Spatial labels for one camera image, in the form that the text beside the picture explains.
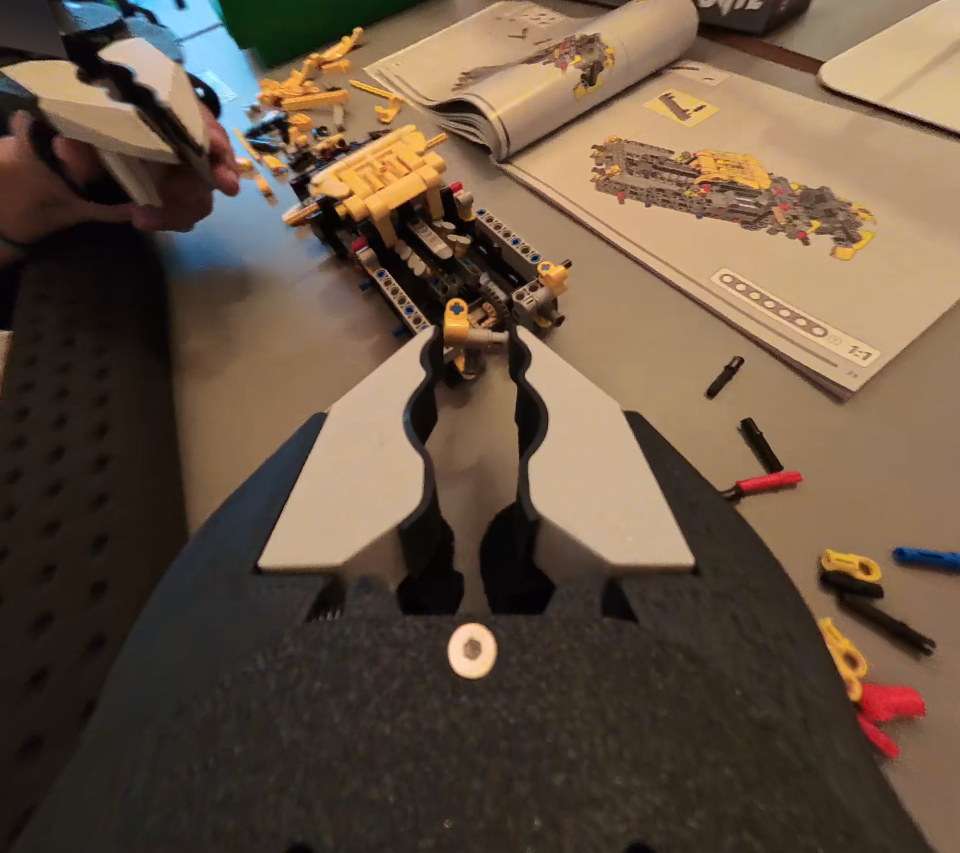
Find red tipped black pin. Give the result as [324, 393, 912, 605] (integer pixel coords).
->
[721, 470, 804, 500]

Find black connector pin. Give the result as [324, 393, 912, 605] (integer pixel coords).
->
[739, 416, 785, 473]
[705, 355, 747, 400]

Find toy car chassis model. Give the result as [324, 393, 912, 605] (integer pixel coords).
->
[281, 124, 575, 389]

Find scattered small toy pins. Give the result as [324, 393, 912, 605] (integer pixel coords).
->
[816, 544, 960, 762]

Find person's left hand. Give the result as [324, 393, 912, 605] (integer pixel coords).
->
[0, 110, 241, 247]

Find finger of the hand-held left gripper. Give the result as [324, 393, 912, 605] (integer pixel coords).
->
[97, 37, 215, 183]
[0, 59, 185, 166]

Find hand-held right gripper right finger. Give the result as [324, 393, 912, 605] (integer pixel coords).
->
[480, 326, 697, 616]

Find grey desk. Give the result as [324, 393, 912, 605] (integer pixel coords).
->
[90, 0, 960, 853]

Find open instruction booklet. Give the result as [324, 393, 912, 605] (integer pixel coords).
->
[363, 0, 960, 404]

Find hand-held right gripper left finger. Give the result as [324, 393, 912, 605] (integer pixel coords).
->
[257, 326, 462, 616]

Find pile of loose toy bricks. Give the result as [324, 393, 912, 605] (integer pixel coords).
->
[232, 26, 410, 198]

